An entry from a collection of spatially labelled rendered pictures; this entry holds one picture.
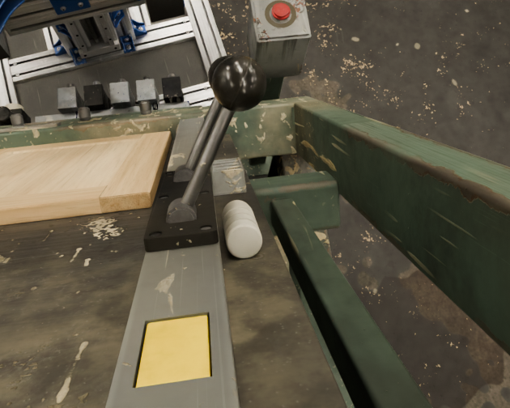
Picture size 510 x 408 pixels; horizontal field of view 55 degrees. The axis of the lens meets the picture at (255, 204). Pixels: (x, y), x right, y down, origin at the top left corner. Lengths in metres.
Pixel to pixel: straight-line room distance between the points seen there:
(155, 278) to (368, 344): 0.17
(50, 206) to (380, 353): 0.39
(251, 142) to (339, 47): 1.23
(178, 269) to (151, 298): 0.04
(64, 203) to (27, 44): 1.51
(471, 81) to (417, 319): 1.04
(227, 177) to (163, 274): 0.30
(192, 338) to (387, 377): 0.17
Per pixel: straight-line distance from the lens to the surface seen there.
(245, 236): 0.39
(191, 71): 1.89
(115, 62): 1.94
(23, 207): 0.61
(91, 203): 0.59
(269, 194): 0.73
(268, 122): 1.06
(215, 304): 0.26
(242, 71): 0.33
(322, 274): 0.49
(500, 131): 2.30
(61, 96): 1.28
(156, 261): 0.32
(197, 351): 0.22
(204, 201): 0.39
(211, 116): 0.47
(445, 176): 0.44
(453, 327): 2.04
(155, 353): 0.23
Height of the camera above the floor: 1.85
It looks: 76 degrees down
